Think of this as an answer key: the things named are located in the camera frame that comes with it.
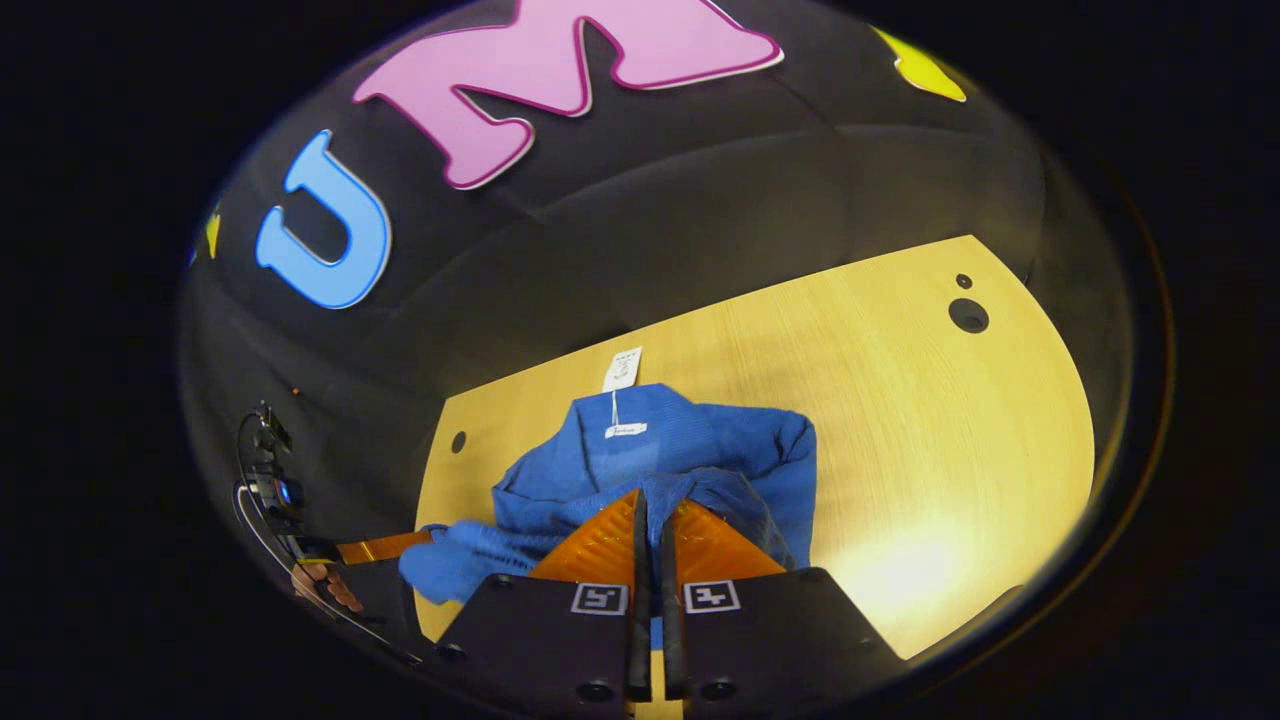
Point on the blue knit cardigan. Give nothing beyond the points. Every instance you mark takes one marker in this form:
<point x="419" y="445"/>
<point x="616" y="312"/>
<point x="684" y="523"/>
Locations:
<point x="650" y="450"/>

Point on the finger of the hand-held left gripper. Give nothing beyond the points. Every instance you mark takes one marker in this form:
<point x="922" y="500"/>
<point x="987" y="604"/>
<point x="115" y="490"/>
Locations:
<point x="385" y="546"/>

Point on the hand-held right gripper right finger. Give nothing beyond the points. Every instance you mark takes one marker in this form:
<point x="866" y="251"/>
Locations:
<point x="672" y="630"/>

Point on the black backdrop cloth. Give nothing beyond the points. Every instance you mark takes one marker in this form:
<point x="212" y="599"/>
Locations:
<point x="700" y="200"/>

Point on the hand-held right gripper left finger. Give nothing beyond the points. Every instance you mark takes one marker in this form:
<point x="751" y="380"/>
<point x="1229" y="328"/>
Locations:
<point x="640" y="620"/>

